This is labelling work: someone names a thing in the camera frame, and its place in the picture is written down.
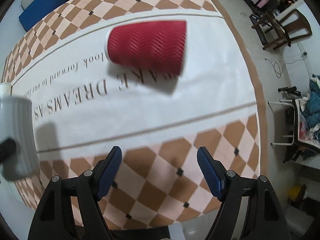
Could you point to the checkered brown white tablecloth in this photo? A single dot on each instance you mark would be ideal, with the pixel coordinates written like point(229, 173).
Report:
point(83, 105)

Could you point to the grey ceramic mug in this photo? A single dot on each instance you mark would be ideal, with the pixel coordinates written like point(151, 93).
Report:
point(18, 152)

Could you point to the blue folding chair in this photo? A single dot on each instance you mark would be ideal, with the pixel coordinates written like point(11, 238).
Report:
point(36, 11)

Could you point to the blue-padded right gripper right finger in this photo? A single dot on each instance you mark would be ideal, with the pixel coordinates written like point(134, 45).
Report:
point(264, 217)

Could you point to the pile of clothes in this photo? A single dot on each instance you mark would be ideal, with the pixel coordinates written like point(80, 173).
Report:
point(309, 115)

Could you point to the red ribbed paper cup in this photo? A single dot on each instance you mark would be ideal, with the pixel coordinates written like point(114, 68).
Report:
point(153, 45)

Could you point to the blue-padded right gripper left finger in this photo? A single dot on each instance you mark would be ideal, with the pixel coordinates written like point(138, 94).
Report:
point(53, 218)

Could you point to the white paper cup upright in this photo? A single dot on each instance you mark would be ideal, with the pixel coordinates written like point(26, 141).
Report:
point(5, 89)

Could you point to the dark wooden chair right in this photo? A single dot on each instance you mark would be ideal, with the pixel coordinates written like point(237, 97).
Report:
point(291, 28)

